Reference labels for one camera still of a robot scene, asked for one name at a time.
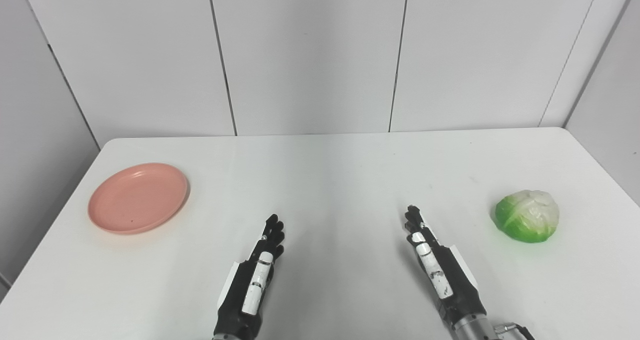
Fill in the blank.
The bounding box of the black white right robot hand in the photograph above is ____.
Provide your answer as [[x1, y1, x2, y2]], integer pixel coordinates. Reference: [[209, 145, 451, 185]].
[[404, 205, 488, 327]]

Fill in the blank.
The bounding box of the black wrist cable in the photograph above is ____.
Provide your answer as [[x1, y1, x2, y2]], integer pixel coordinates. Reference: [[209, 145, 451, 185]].
[[492, 322, 536, 340]]

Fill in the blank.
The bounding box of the green white toy cabbage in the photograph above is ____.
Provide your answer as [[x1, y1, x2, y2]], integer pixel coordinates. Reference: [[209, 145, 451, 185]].
[[495, 189, 560, 244]]

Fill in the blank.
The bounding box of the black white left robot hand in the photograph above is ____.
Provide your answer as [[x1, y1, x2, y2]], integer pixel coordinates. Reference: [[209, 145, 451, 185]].
[[212, 214, 286, 337]]

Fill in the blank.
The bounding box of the pink round plate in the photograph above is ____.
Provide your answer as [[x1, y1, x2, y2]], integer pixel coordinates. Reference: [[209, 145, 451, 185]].
[[88, 163, 190, 235]]

